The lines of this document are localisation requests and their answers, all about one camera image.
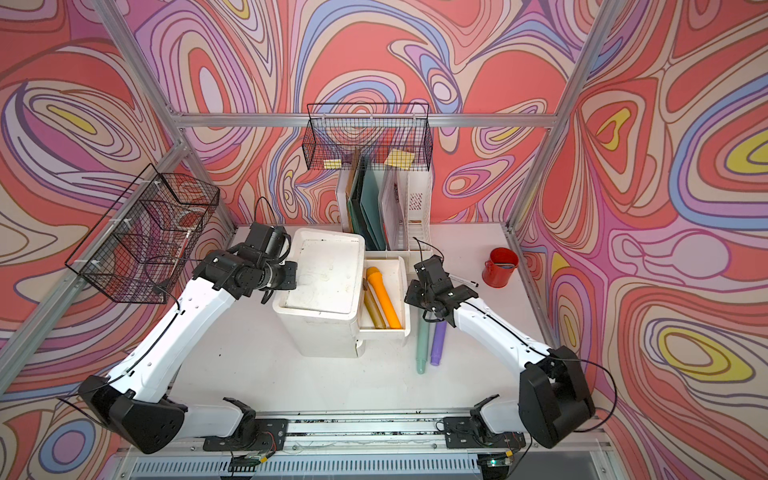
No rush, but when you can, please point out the mint green toy microphone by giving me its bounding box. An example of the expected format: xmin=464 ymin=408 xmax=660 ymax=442
xmin=416 ymin=318 xmax=430 ymax=374

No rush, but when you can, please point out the purple toy microphone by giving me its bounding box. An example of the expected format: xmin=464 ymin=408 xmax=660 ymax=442
xmin=430 ymin=322 xmax=447 ymax=366

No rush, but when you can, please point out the white drawer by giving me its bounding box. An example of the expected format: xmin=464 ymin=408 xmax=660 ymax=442
xmin=357 ymin=255 xmax=413 ymax=341

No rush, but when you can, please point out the white plastic drawer cabinet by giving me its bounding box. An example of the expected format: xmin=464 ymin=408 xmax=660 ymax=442
xmin=272 ymin=228 xmax=365 ymax=358

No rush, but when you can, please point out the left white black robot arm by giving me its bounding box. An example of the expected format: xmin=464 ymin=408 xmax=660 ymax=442
xmin=77 ymin=222 xmax=297 ymax=454

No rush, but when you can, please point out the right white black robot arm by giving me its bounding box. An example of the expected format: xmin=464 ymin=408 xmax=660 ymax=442
xmin=405 ymin=255 xmax=596 ymax=448

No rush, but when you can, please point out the olive toy microphone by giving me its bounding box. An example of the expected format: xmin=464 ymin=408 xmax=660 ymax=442
xmin=362 ymin=280 xmax=388 ymax=329

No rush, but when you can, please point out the orange toy microphone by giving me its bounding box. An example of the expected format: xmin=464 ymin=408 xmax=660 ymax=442
xmin=366 ymin=267 xmax=402 ymax=329

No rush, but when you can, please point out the black white marker pen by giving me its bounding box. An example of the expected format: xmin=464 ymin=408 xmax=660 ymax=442
xmin=449 ymin=274 xmax=479 ymax=288

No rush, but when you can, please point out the red metal cup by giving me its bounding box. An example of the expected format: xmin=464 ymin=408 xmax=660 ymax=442
xmin=482 ymin=247 xmax=520 ymax=289

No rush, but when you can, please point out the white file organizer rack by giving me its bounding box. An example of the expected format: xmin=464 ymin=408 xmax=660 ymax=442
xmin=335 ymin=167 xmax=433 ymax=252

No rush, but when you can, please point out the green folder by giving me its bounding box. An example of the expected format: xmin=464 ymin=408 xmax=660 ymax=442
xmin=359 ymin=168 xmax=387 ymax=251

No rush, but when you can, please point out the small yellow sticky note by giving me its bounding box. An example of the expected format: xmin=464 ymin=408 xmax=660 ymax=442
xmin=323 ymin=159 xmax=344 ymax=171

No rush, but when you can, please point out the yellow sticky note pad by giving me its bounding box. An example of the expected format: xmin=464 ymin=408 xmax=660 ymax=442
xmin=384 ymin=149 xmax=416 ymax=170

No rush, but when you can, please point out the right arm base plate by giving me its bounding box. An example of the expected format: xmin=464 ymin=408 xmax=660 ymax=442
xmin=438 ymin=416 xmax=527 ymax=452

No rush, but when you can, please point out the black wire basket left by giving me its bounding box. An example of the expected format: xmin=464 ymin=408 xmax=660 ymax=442
xmin=65 ymin=165 xmax=220 ymax=304

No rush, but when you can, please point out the black wire basket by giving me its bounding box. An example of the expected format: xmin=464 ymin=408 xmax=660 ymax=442
xmin=302 ymin=101 xmax=434 ymax=171
xmin=65 ymin=165 xmax=220 ymax=304

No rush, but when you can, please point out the black wire basket back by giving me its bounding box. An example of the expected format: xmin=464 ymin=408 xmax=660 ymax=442
xmin=302 ymin=101 xmax=434 ymax=171

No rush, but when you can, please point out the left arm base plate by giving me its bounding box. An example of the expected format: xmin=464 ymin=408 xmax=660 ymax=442
xmin=203 ymin=418 xmax=289 ymax=453

